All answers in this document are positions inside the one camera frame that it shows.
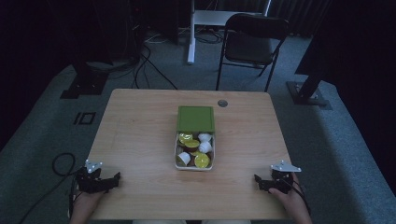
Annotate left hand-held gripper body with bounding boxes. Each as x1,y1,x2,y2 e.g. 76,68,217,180
76,159,110,194

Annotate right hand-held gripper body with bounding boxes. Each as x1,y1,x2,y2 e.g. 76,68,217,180
266,160,303,194

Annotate person's left hand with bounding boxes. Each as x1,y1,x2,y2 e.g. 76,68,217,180
69,189,106,222

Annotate person's right hand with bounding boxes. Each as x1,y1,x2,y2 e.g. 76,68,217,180
268,173,312,224

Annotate white box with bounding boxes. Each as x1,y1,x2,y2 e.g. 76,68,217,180
174,130,216,172

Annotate pile of small jelly cups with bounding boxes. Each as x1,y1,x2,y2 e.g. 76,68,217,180
176,132,215,170

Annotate green box lid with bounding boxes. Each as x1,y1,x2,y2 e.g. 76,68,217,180
176,105,216,134

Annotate black slanted stand with base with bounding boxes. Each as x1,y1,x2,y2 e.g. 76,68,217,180
286,69,332,110

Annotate black folding chair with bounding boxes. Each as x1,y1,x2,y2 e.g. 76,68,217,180
215,12,290,93

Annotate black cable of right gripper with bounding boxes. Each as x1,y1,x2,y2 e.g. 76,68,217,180
289,177,312,217

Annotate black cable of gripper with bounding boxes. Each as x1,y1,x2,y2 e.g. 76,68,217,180
289,177,312,217
18,152,82,224

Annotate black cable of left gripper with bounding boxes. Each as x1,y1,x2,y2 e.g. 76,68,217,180
18,152,82,224

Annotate black stand with base plate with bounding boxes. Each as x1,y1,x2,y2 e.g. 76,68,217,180
59,59,110,100

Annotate black floor cables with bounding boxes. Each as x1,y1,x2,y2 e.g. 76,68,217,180
132,29,179,91

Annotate white desk frame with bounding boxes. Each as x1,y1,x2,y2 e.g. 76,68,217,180
186,0,273,65

